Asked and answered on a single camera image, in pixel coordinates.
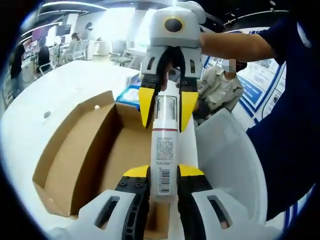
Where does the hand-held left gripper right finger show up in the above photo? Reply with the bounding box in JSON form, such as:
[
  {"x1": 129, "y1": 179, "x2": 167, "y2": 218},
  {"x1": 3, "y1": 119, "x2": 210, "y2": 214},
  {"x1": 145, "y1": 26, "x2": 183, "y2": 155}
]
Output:
[{"x1": 176, "y1": 163, "x2": 254, "y2": 240}]

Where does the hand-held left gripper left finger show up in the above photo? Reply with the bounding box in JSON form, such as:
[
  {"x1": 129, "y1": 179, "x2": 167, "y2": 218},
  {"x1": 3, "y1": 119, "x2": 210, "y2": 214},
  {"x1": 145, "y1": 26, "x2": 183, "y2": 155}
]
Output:
[{"x1": 48, "y1": 164, "x2": 153, "y2": 240}]

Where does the light blue soft tissue pack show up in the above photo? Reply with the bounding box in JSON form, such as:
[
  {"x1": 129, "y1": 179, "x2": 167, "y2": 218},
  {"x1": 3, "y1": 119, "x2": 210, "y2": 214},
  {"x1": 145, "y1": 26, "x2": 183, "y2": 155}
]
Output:
[{"x1": 115, "y1": 84, "x2": 140, "y2": 106}]

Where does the white pump bottle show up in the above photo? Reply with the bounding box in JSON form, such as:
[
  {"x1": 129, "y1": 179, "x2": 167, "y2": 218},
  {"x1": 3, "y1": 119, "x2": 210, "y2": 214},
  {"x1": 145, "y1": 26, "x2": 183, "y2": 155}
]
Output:
[{"x1": 149, "y1": 79, "x2": 181, "y2": 201}]

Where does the brown cardboard shoe box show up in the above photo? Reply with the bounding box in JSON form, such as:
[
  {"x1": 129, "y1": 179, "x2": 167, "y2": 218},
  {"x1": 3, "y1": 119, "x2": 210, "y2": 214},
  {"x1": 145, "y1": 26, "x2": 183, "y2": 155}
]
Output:
[{"x1": 32, "y1": 90, "x2": 176, "y2": 233}]

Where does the white mesh office chair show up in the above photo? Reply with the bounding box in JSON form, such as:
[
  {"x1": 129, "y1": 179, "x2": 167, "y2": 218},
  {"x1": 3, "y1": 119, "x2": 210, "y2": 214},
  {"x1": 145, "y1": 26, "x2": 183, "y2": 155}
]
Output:
[{"x1": 194, "y1": 108, "x2": 268, "y2": 225}]

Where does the white low cabinet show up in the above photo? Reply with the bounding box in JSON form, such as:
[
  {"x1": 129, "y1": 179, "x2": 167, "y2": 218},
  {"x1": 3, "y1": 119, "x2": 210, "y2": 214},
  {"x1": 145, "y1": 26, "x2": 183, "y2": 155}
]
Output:
[{"x1": 93, "y1": 39, "x2": 111, "y2": 56}]

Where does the row of white office chairs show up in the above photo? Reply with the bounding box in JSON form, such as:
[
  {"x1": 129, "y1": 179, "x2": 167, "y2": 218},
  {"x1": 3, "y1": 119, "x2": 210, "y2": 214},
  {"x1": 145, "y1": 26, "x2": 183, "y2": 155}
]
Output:
[{"x1": 34, "y1": 37, "x2": 142, "y2": 73}]

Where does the person's dark blue shirt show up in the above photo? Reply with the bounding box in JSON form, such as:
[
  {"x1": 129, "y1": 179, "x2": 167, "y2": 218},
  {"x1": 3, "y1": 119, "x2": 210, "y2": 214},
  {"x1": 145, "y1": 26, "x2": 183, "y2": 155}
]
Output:
[{"x1": 246, "y1": 13, "x2": 320, "y2": 222}]

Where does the blue white wall display board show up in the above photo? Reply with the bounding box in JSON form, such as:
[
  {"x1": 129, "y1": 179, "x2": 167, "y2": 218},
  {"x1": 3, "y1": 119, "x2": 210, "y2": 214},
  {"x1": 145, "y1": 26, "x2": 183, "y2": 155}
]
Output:
[{"x1": 199, "y1": 53, "x2": 287, "y2": 118}]

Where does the purple wall screen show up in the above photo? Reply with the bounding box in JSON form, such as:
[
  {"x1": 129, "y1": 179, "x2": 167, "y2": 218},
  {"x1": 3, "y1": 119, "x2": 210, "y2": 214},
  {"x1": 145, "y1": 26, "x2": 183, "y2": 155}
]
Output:
[{"x1": 31, "y1": 26, "x2": 55, "y2": 41}]

